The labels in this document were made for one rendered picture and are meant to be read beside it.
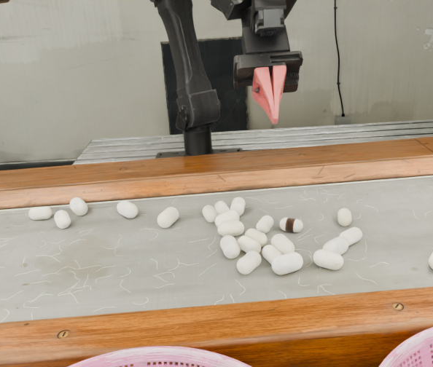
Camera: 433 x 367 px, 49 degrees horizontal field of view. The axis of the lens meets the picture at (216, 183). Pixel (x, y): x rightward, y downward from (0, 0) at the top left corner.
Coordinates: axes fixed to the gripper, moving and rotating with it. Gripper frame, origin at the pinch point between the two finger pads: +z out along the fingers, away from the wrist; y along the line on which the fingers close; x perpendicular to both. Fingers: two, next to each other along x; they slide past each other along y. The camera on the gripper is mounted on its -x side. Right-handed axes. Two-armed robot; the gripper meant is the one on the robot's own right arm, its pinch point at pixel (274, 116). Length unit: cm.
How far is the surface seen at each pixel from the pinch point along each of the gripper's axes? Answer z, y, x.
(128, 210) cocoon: 11.4, -21.9, 3.7
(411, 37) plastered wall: -131, 103, 133
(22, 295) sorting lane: 24.5, -32.0, -5.3
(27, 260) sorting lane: 18.8, -33.8, -0.5
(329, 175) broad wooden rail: 5.8, 8.9, 9.1
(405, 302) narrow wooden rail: 30.4, 6.7, -13.5
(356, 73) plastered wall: -122, 75, 147
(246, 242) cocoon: 19.9, -6.4, -3.7
